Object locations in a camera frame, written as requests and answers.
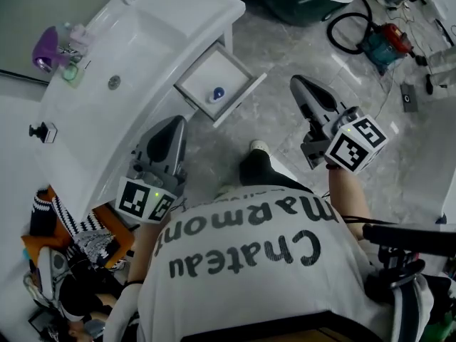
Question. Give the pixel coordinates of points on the white floor-standing fixture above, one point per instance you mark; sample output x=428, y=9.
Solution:
x=450, y=155

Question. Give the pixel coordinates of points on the person's white shoe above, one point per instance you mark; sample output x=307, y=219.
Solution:
x=259, y=146

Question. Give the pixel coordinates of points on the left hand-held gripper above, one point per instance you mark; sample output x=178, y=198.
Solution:
x=133, y=199

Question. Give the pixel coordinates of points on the white grey handheld device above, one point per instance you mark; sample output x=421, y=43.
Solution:
x=53, y=269

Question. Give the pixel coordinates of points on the black chest-mounted device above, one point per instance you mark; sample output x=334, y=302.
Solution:
x=409, y=235

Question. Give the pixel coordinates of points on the person's left forearm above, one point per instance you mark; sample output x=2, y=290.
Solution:
x=146, y=251

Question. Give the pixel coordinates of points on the purple hair dryer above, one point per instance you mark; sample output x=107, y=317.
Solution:
x=46, y=48

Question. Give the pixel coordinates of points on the person's right forearm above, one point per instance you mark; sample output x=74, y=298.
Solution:
x=351, y=198

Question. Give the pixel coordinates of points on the black knob on white box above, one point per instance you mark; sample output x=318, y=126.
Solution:
x=44, y=132

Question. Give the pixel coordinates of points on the person's leg in black trousers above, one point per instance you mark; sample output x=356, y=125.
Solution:
x=263, y=171

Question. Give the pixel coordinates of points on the chrome faucet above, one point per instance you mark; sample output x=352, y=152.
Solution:
x=69, y=52

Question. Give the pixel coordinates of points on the black white striped knit cloth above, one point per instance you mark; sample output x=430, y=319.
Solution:
x=92, y=242

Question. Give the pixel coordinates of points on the black cushion with white zigzag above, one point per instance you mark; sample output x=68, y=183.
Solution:
x=41, y=216

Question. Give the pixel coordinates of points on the white printed t-shirt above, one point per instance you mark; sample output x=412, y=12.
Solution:
x=256, y=290

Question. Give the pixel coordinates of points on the red and teal vacuum cleaner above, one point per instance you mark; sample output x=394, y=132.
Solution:
x=386, y=46

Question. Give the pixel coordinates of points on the small black monitor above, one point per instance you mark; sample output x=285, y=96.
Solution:
x=42, y=322

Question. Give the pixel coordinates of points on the orange cushion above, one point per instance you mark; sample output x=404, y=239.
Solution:
x=114, y=226

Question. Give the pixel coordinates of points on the black framed mirror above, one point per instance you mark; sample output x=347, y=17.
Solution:
x=42, y=5

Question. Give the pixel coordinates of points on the grey floor box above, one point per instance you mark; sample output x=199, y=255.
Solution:
x=409, y=98

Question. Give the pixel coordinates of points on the dark green white bathtub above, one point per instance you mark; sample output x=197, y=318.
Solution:
x=303, y=2

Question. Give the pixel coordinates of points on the white vanity cabinet with sink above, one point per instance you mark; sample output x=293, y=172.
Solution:
x=107, y=127

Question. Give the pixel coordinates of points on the white drawer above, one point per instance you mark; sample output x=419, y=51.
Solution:
x=217, y=70

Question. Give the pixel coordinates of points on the metal sink drain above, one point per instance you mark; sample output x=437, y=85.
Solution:
x=114, y=82

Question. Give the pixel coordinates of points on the small blue white bottle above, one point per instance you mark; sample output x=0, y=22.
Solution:
x=217, y=93

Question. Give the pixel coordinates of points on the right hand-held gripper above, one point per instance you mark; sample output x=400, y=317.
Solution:
x=349, y=150

